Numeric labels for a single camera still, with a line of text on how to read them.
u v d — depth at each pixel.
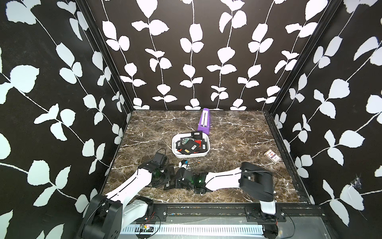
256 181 0.50
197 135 1.00
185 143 0.95
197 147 0.92
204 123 1.01
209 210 0.76
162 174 0.77
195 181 0.66
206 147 0.95
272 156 0.93
